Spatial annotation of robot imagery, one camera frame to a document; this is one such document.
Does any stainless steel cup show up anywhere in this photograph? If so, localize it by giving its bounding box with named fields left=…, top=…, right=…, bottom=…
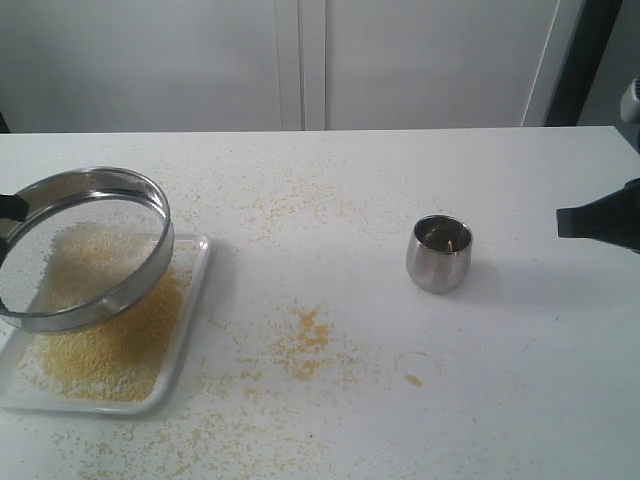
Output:
left=405, top=215, right=473, bottom=294

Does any round steel mesh sieve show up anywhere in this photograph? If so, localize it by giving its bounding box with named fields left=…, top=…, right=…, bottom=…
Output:
left=1, top=167, right=175, bottom=334

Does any white chair part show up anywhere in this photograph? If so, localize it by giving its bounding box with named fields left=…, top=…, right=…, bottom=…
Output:
left=619, top=76, right=640, bottom=125

